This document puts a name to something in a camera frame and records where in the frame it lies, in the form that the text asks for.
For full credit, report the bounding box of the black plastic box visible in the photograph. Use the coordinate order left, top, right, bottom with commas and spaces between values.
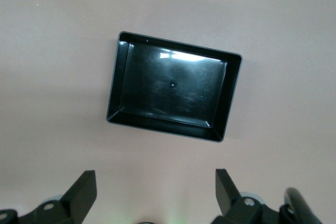
106, 31, 243, 143

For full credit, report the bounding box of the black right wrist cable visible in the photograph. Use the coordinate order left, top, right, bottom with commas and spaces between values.
279, 187, 324, 224

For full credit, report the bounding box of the table cover mat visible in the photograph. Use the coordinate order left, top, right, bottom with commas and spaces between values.
0, 0, 336, 224

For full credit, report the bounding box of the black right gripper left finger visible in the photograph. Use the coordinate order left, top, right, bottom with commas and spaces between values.
19, 170, 98, 224

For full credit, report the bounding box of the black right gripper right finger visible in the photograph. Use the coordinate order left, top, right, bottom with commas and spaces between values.
211, 168, 280, 224

